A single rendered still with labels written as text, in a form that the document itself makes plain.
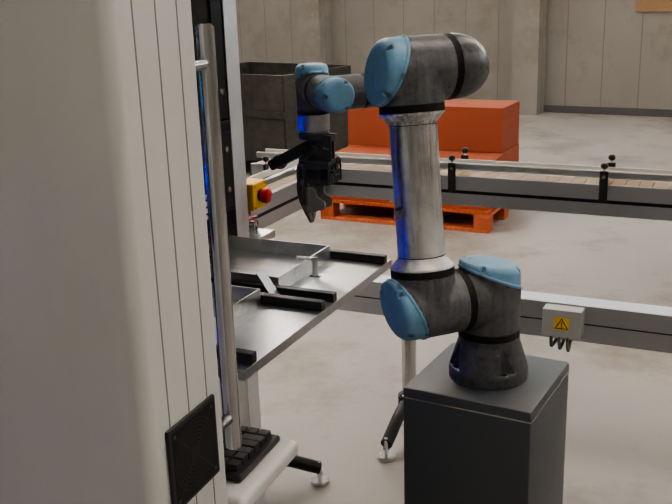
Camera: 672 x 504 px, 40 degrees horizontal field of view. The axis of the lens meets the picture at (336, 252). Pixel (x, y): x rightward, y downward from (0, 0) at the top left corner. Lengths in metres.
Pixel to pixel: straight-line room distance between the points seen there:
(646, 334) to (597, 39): 7.93
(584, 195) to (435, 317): 1.23
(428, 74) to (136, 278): 0.72
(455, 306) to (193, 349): 0.61
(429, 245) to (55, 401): 0.73
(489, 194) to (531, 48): 7.74
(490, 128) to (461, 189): 3.14
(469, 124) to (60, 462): 5.03
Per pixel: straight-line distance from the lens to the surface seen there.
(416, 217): 1.60
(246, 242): 2.30
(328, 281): 2.05
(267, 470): 1.45
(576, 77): 10.72
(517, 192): 2.81
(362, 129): 6.31
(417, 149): 1.59
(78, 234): 1.08
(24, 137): 1.09
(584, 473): 3.08
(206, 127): 1.21
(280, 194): 2.73
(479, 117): 6.00
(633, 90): 10.59
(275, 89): 7.24
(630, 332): 2.90
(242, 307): 1.86
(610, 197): 2.76
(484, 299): 1.67
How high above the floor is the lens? 1.53
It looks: 17 degrees down
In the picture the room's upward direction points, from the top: 2 degrees counter-clockwise
